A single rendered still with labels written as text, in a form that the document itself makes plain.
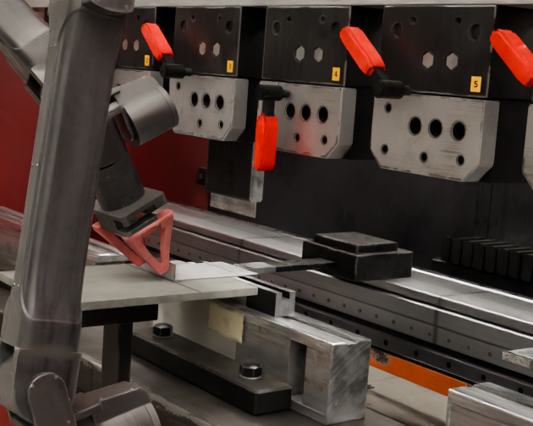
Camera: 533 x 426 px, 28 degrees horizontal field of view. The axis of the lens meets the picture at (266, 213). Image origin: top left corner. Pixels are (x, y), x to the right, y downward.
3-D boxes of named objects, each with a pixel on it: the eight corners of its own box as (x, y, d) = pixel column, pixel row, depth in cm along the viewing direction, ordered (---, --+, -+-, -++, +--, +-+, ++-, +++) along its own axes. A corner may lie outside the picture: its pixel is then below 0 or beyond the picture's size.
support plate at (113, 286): (-3, 279, 129) (-3, 271, 129) (179, 267, 145) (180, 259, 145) (63, 313, 115) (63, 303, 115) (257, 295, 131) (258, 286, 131)
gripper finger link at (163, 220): (165, 251, 137) (138, 188, 133) (195, 261, 131) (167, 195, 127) (123, 278, 133) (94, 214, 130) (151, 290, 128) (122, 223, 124)
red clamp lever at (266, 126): (248, 170, 120) (254, 83, 119) (277, 170, 123) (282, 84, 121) (257, 172, 119) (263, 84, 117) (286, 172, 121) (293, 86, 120)
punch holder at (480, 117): (367, 166, 110) (381, 4, 108) (425, 166, 115) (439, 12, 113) (476, 184, 98) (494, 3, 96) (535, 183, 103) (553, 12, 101)
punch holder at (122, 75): (96, 119, 157) (101, 6, 155) (145, 121, 163) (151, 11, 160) (147, 128, 146) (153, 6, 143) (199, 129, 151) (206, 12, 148)
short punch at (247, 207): (204, 206, 141) (208, 135, 140) (217, 206, 142) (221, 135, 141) (248, 218, 133) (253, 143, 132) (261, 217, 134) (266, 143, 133)
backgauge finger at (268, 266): (215, 271, 146) (217, 236, 146) (356, 261, 162) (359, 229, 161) (267, 290, 137) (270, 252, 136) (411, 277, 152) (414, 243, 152)
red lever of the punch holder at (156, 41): (140, 19, 138) (167, 70, 133) (167, 21, 141) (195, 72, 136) (135, 30, 140) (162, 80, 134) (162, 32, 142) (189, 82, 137)
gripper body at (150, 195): (129, 194, 136) (107, 143, 133) (171, 205, 127) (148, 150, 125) (88, 219, 133) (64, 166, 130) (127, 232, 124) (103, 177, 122)
